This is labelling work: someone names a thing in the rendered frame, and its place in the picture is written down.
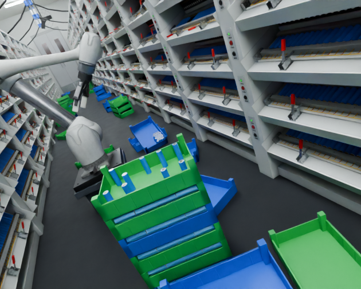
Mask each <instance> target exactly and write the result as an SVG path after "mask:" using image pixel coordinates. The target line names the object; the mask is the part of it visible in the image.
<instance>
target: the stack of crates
mask: <svg viewBox="0 0 361 289"><path fill-rule="evenodd" d="M257 244H258V247H257V248H254V249H252V250H249V251H247V252H245V253H242V254H240V255H238V256H235V257H233V258H231V259H228V260H225V261H223V262H221V263H218V264H216V265H213V266H211V267H209V268H206V269H204V270H201V271H199V272H196V273H194V274H192V275H189V276H187V277H185V278H182V279H179V280H177V281H175V282H172V283H170V284H169V283H168V281H167V279H163V280H161V281H160V282H159V283H160V289H293V288H292V286H291V285H290V284H289V282H288V280H287V279H286V277H285V275H284V274H283V272H282V270H281V269H280V267H279V266H278V264H277V263H276V261H275V259H274V258H273V256H272V254H271V253H270V252H269V250H268V246H267V244H266V242H265V240H264V239H260V240H257Z"/></svg>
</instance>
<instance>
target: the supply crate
mask: <svg viewBox="0 0 361 289"><path fill-rule="evenodd" d="M176 137H177V138H178V142H177V144H178V146H179V149H180V151H181V153H182V155H183V160H185V163H186V166H187V169H186V170H183V171H182V170H181V168H180V165H179V163H178V162H179V160H178V157H177V155H176V153H175V151H174V148H173V146H172V144H170V145H168V146H166V147H163V148H161V149H159V150H161V151H162V153H163V155H164V157H165V160H166V162H167V164H168V166H167V167H166V169H167V171H168V173H169V175H170V176H169V177H167V178H163V176H162V173H161V171H160V170H161V169H162V168H164V167H163V166H162V164H161V162H160V160H159V157H158V155H157V153H156V151H157V150H156V151H154V152H151V153H149V154H147V155H144V157H145V159H146V161H147V163H148V165H149V167H150V169H151V171H152V172H151V173H150V174H147V173H146V171H145V169H144V167H143V166H142V164H141V162H140V160H139V158H137V159H134V160H133V161H130V162H127V163H125V164H123V165H120V166H118V167H115V168H114V170H115V172H116V174H117V175H118V177H119V178H120V180H121V182H122V184H123V183H125V180H124V179H123V177H122V174H123V173H128V175H129V177H130V179H131V181H132V182H133V184H134V186H135V187H136V190H135V191H133V192H130V193H128V194H125V192H124V190H123V188H122V184H121V185H120V186H117V184H116V183H115V181H114V180H113V178H112V176H111V175H110V173H109V170H108V168H107V166H106V165H104V166H101V167H100V170H101V172H102V174H103V179H102V182H101V186H100V191H99V195H96V196H93V197H92V198H91V203H92V204H93V206H94V207H95V208H96V210H97V211H98V213H99V215H100V216H101V218H102V219H103V220H104V222H106V221H109V220H111V219H113V218H116V217H119V216H121V215H123V214H126V213H128V212H130V211H133V210H135V209H137V208H140V207H142V206H145V205H147V204H150V203H152V202H154V201H157V200H159V199H161V198H164V197H167V196H169V195H171V194H174V193H176V192H178V191H181V190H183V189H185V188H188V187H190V186H193V185H195V184H198V183H200V182H202V178H201V175H200V173H199V171H198V168H197V166H196V163H195V160H194V158H193V156H192V155H191V153H190V150H189V148H188V147H187V144H186V142H185V140H184V137H183V135H182V133H180V134H178V135H176ZM106 190H108V191H109V192H110V194H111V196H112V197H113V199H114V200H111V201H109V202H107V200H106V199H105V197H104V196H103V193H104V192H105V191H106Z"/></svg>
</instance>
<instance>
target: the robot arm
mask: <svg viewBox="0 0 361 289"><path fill-rule="evenodd" d="M102 55H103V49H102V47H101V39H100V36H99V35H97V34H95V33H92V32H85V33H84V35H83V37H82V39H81V43H80V45H78V47H77V48H76V49H74V50H71V51H68V52H62V53H55V54H47V55H43V56H35V57H29V58H21V59H15V60H0V89H2V90H4V91H6V92H12V93H13V94H15V95H16V96H18V97H19V98H21V99H22V100H24V101H25V102H27V103H28V104H30V105H31V106H32V107H34V108H35V109H37V110H39V111H40V112H42V113H43V114H44V115H46V116H47V117H49V118H51V119H52V120H54V121H55V122H56V123H58V124H59V125H61V126H63V127H64V128H65V129H67V131H66V142H67V144H68V146H69V148H70V150H71V151H72V153H73V155H74V156H75V157H76V159H77V160H78V161H79V162H80V163H81V165H82V166H83V168H84V172H83V174H82V175H81V177H82V178H85V177H87V176H89V175H94V174H95V173H96V172H97V171H99V170H100V167H101V166H104V165H106V166H107V167H108V166H109V165H110V164H109V163H110V161H111V158H112V156H113V154H112V153H110V154H106V153H105V151H104V150H103V148H102V146H101V140H102V137H103V132H102V130H101V127H100V126H99V125H98V124H97V123H95V122H92V121H90V120H88V119H86V118H85V117H83V116H78V117H75V116H74V115H73V114H71V113H70V112H69V111H67V110H66V109H64V108H63V107H61V106H60V105H58V104H57V103H56V102H54V101H53V100H52V99H50V98H48V97H47V96H46V95H44V94H43V93H41V92H40V91H39V90H37V89H36V88H34V87H33V86H31V85H30V84H29V83H27V82H26V81H25V80H23V79H22V76H21V75H20V73H22V72H25V71H29V70H32V69H37V68H42V67H47V66H50V65H55V64H60V63H65V62H68V61H74V60H79V64H78V68H77V69H78V70H79V73H78V78H79V79H81V80H80V82H79V81H78V83H77V88H76V91H75V93H74V97H73V99H74V102H73V109H72V111H74V112H78V110H79V104H80V97H81V94H82V93H83V96H82V99H81V106H80V107H81V108H86V104H87V98H88V97H89V83H90V81H92V74H95V68H96V63H97V61H98V60H99V59H101V57H102Z"/></svg>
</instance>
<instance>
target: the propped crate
mask: <svg viewBox="0 0 361 289"><path fill-rule="evenodd" d="M129 127H130V129H131V132H132V133H133V135H134V136H135V138H136V139H137V141H138V142H139V144H140V145H141V146H142V148H143V150H144V151H145V152H146V154H148V153H150V152H152V151H154V150H156V149H157V148H159V147H161V146H162V145H165V144H166V143H168V140H167V136H166V135H164V133H162V131H161V130H160V129H159V127H158V126H157V125H156V124H155V122H154V121H153V120H152V119H151V117H150V116H148V119H146V120H144V121H142V122H140V123H138V124H136V125H135V126H131V125H130V126H129ZM158 131H159V132H161V133H162V134H163V137H164V140H162V141H161V142H159V143H156V142H155V141H154V137H153V134H155V133H156V132H158Z"/></svg>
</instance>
